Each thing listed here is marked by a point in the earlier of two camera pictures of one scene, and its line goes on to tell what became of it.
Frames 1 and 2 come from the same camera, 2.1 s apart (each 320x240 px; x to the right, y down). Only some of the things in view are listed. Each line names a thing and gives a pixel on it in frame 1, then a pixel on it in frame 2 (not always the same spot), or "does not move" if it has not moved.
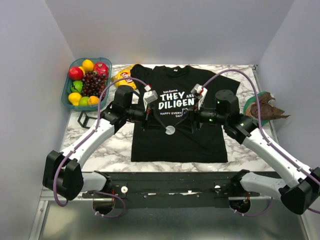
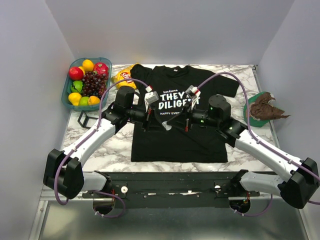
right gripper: [193, 115] → [188, 113]
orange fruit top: [88, 65] does not move
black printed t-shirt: [172, 138] does not move
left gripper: [148, 119] does not move
